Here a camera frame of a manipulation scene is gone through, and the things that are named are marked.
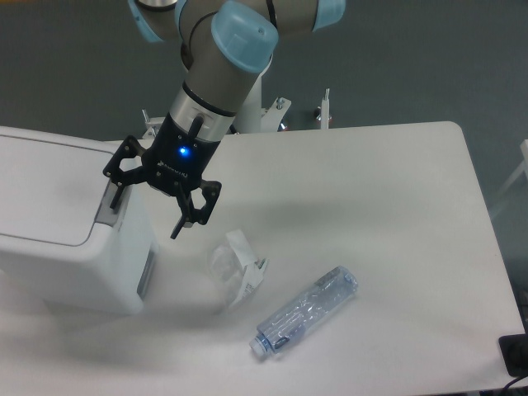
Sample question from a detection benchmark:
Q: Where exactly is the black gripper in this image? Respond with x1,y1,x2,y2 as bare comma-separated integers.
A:
101,111,226,240

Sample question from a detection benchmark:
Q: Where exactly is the white plastic trash can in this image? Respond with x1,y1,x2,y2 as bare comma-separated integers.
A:
1,127,158,314

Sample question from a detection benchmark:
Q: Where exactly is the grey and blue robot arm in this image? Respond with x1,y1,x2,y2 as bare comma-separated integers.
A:
103,1,347,238

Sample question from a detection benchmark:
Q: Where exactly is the crumpled white plastic wrapper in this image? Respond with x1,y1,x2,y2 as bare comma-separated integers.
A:
208,229,269,311

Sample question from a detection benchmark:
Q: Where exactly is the crushed clear plastic bottle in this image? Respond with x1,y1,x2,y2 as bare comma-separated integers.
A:
249,266,358,360

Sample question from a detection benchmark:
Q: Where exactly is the black device at table edge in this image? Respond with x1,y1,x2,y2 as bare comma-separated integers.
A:
498,333,527,377

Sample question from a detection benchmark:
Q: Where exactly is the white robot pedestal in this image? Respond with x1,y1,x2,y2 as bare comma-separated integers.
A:
233,61,273,134

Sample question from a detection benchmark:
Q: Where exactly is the white metal frame bracket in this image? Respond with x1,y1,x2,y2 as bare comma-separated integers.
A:
141,87,332,139

